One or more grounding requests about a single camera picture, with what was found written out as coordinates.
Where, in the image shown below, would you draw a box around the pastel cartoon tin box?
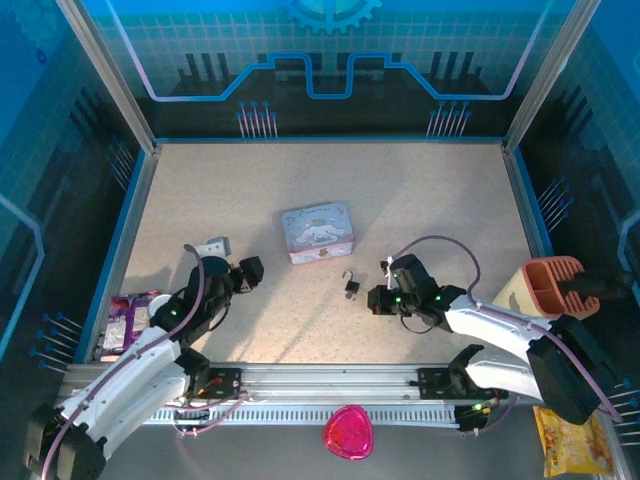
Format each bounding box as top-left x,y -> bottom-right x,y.
281,201 -> 357,265

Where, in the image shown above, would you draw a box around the white round container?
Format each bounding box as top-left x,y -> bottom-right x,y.
148,293 -> 174,317

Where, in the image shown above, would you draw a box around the purple snack packet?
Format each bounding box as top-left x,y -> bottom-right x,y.
102,291 -> 162,357

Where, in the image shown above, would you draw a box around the beige holder with salmon rack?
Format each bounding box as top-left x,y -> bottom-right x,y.
492,254 -> 602,319

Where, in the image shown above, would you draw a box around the pink translucent dish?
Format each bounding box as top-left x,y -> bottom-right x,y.
322,403 -> 375,462

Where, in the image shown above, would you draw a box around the yellow snack bag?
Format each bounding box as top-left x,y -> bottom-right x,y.
532,404 -> 615,479

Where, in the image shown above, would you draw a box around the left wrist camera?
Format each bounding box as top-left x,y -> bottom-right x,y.
193,236 -> 233,259

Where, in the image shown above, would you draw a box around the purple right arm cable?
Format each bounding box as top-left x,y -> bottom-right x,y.
387,234 -> 624,437

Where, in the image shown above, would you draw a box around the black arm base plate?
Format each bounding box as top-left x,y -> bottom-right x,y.
416,366 -> 510,401
187,366 -> 245,401

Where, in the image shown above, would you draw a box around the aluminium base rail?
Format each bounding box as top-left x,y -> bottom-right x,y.
59,362 -> 601,406

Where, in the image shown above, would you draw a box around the aluminium table side rail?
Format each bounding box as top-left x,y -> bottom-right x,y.
82,144 -> 161,364
501,144 -> 581,364

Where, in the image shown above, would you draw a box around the slotted grey cable duct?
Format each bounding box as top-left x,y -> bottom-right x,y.
144,403 -> 461,429

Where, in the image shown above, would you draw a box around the black handled tool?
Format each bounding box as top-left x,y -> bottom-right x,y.
557,269 -> 636,304

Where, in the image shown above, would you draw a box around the aluminium frame post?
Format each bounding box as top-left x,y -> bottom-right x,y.
502,0 -> 604,154
53,0 -> 162,154

